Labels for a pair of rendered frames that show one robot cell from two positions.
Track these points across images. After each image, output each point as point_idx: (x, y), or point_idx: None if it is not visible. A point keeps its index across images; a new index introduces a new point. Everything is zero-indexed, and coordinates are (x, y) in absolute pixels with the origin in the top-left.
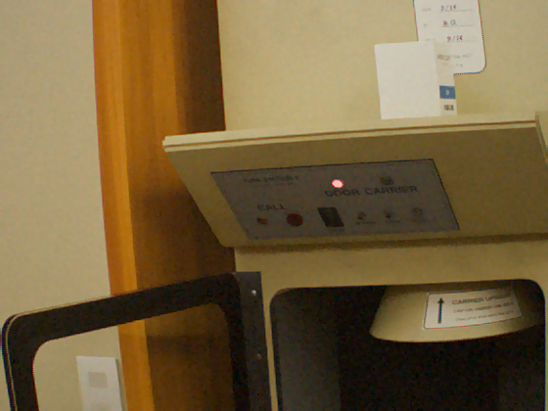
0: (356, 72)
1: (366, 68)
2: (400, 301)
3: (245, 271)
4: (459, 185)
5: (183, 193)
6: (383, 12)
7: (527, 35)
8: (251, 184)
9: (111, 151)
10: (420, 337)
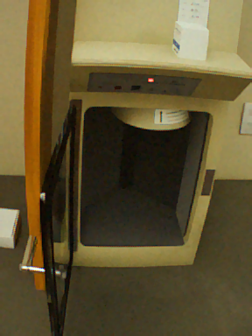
0: (145, 22)
1: (150, 21)
2: (139, 109)
3: (74, 99)
4: (204, 86)
5: (45, 64)
6: (164, 0)
7: (227, 22)
8: (107, 77)
9: (32, 59)
10: (151, 127)
